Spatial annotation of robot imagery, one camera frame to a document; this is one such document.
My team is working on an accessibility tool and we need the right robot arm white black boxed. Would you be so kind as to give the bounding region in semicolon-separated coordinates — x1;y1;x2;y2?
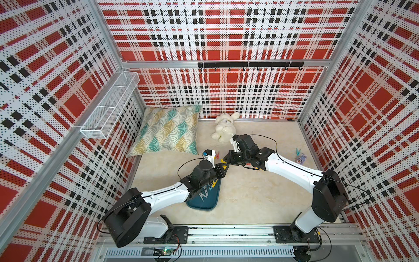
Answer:
223;147;348;242

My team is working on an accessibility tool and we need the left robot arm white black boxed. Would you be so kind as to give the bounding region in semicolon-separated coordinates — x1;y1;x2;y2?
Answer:
102;159;229;248

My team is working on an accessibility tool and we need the teal plastic storage box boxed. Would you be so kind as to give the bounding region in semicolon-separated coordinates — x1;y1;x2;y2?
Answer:
186;180;222;211

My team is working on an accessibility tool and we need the white plush toy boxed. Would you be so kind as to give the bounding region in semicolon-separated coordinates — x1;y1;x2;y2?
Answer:
211;112;240;143

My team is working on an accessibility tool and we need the black hook rail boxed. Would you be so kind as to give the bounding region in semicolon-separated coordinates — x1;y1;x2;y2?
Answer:
197;61;304;69

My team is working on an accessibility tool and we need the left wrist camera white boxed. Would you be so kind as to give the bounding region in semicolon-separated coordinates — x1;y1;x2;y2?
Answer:
203;150;216;167

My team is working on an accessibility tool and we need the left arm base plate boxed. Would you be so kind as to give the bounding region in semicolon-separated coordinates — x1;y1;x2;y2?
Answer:
143;226;189;245

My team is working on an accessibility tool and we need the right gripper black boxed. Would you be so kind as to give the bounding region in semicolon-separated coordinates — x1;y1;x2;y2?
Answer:
222;149;250;167

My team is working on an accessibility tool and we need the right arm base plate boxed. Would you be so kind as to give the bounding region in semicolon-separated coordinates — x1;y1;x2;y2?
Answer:
273;226;321;244

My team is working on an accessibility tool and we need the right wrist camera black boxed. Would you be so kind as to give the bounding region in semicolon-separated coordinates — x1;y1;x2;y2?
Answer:
230;134;259;155

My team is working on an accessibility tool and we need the green circuit board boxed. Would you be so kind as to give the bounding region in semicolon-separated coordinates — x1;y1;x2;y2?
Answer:
153;248;176;257

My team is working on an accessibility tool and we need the patterned cushion teal yellow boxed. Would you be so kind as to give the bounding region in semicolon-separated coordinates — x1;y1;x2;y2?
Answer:
128;105;202;156

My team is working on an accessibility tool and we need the purple clothespin far right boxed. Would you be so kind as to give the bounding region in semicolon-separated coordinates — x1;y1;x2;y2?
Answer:
295;154;307;165

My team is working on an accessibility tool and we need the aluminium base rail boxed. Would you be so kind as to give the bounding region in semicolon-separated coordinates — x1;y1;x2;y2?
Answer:
170;224;364;246

